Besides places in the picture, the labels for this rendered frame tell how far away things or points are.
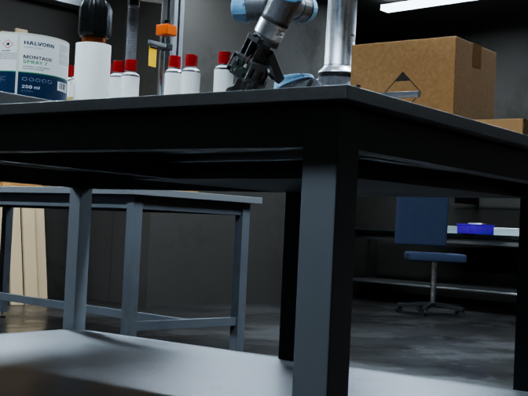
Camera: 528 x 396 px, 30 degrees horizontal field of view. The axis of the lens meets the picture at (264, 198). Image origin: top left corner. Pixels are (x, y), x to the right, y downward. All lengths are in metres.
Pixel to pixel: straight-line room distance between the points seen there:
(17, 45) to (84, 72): 0.31
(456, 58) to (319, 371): 1.24
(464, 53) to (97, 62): 0.91
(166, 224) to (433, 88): 5.34
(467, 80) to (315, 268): 1.21
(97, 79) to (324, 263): 1.21
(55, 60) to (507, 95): 7.92
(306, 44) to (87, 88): 6.51
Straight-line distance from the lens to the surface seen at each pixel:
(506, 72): 9.92
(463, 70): 2.51
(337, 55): 2.83
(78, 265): 3.74
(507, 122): 2.04
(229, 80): 2.58
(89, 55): 2.49
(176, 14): 2.92
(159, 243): 7.61
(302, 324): 1.42
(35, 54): 2.21
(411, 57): 2.53
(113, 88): 2.83
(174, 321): 4.49
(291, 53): 8.73
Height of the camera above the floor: 0.62
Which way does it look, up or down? 2 degrees up
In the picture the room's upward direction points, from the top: 3 degrees clockwise
